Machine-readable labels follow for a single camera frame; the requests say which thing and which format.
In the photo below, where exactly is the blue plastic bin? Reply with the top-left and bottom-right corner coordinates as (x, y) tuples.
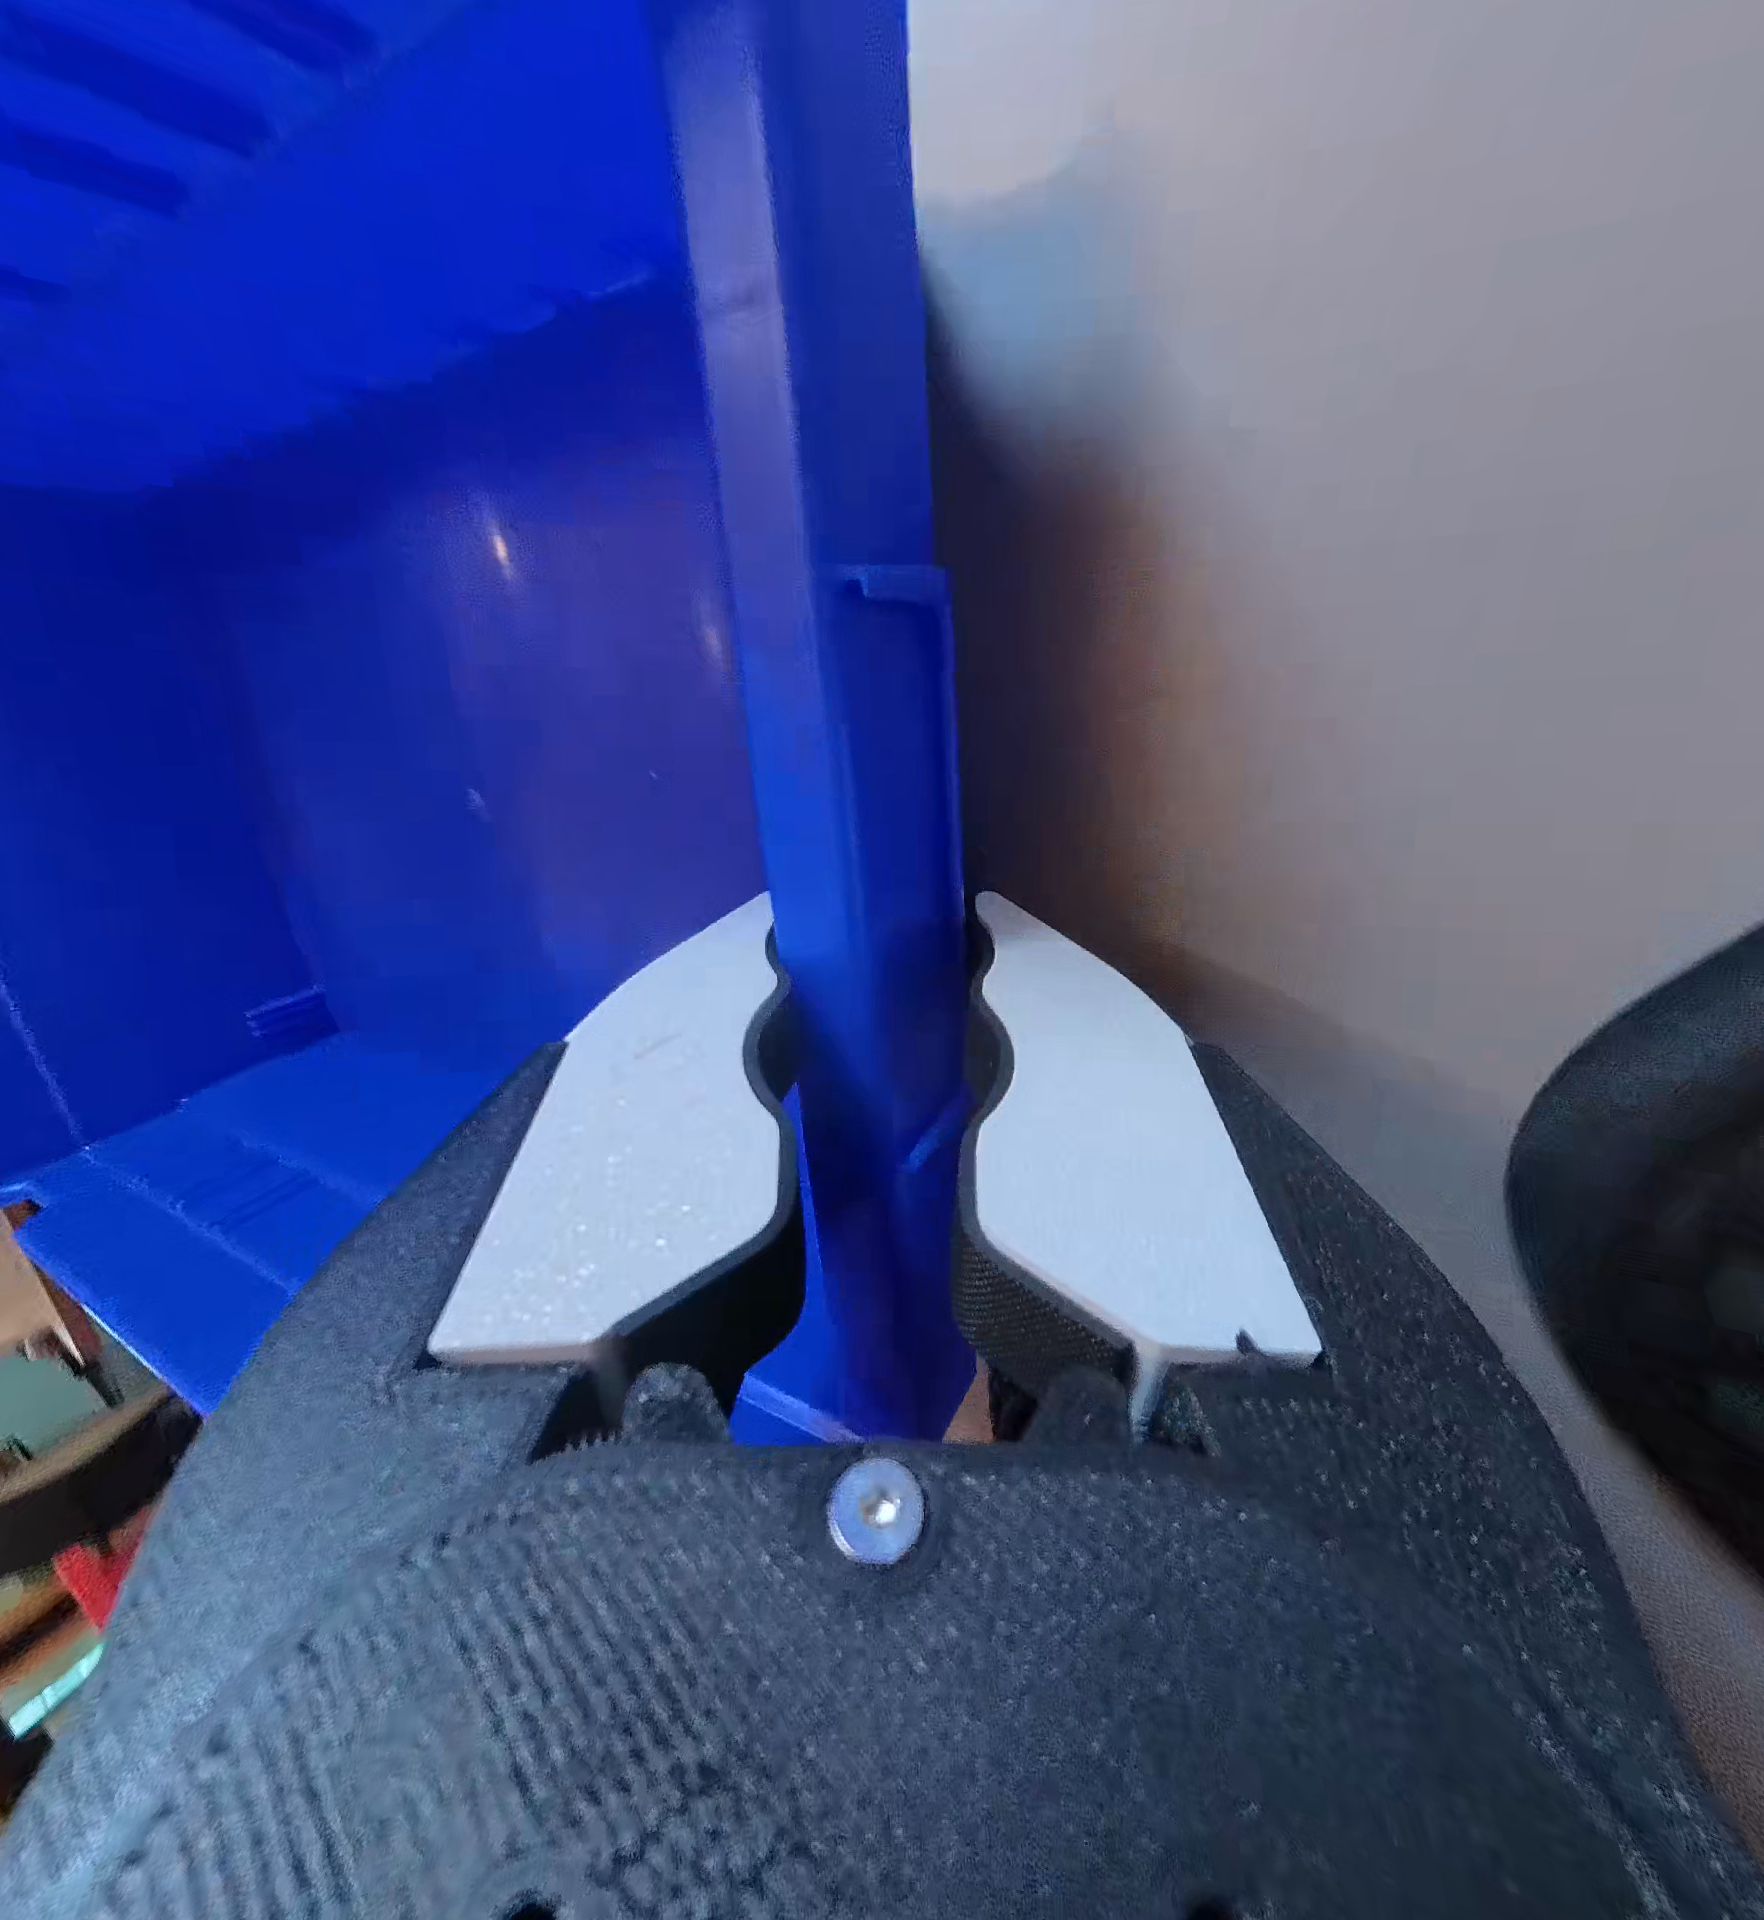
(0, 0), (975, 1448)

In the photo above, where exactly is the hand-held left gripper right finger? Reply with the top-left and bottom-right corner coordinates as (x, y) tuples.
(949, 889), (1328, 1432)

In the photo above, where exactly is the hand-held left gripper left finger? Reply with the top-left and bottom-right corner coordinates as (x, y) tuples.
(425, 894), (799, 1457)

